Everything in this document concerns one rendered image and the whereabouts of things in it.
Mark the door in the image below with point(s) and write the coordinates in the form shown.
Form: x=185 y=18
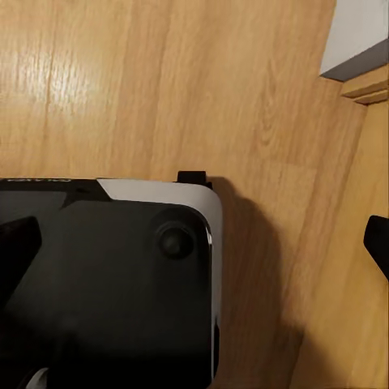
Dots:
x=346 y=340

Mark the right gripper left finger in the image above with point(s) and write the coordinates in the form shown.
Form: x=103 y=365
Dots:
x=20 y=241

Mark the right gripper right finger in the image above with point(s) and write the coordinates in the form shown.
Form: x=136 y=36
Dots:
x=376 y=241

